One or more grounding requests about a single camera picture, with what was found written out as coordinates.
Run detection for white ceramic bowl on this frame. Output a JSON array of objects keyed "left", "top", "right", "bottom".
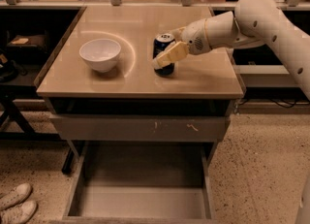
[{"left": 79, "top": 39, "right": 121, "bottom": 73}]

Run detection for open middle drawer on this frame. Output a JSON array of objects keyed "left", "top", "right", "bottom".
[{"left": 50, "top": 143, "right": 217, "bottom": 224}]

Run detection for black stand legs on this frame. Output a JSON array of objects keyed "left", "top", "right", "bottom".
[{"left": 0, "top": 94, "right": 61, "bottom": 141}]

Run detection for beige top drawer cabinet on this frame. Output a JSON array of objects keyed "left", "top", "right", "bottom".
[{"left": 33, "top": 5, "right": 247, "bottom": 175}]

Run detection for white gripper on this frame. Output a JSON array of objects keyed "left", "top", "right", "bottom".
[{"left": 151, "top": 19, "right": 211, "bottom": 69}]

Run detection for lower white sneaker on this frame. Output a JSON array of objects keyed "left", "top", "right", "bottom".
[{"left": 0, "top": 201, "right": 38, "bottom": 224}]

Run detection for closed top drawer front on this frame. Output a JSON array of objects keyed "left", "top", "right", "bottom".
[{"left": 50, "top": 114, "right": 230, "bottom": 143}]

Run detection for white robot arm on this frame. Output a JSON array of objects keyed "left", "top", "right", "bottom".
[{"left": 164, "top": 0, "right": 310, "bottom": 224}]

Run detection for blue pepsi can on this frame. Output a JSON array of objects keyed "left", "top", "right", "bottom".
[{"left": 153, "top": 33, "right": 174, "bottom": 77}]

